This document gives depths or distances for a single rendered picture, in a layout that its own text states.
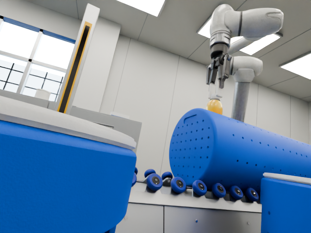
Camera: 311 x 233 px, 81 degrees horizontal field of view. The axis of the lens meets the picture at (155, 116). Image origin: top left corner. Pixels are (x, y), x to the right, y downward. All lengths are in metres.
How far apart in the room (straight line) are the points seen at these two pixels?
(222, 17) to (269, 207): 0.74
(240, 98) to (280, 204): 1.05
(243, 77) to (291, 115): 4.81
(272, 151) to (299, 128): 5.57
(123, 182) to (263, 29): 0.87
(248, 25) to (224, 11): 0.12
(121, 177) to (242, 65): 1.33
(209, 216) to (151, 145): 3.09
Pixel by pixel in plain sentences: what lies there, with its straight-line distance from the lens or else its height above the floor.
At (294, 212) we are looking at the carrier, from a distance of 0.48.
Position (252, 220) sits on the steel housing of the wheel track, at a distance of 0.74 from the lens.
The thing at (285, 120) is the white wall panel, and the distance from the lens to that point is 5.97.
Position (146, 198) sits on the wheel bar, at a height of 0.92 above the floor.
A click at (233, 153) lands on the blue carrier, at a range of 0.62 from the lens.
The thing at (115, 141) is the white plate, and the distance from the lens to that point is 0.16.
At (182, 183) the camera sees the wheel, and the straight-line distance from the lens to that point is 0.55.
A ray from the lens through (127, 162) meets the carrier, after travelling 0.17.
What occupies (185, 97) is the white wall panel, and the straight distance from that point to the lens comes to 4.09.
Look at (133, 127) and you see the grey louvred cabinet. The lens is 2.27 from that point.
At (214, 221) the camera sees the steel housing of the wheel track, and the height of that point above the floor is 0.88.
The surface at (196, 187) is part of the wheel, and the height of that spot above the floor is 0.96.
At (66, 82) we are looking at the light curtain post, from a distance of 0.90.
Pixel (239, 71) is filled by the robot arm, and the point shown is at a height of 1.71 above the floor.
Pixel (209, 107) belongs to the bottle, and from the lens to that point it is 0.76.
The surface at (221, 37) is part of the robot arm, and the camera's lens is 0.89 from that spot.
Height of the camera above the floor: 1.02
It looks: 13 degrees up
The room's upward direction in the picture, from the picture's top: 10 degrees clockwise
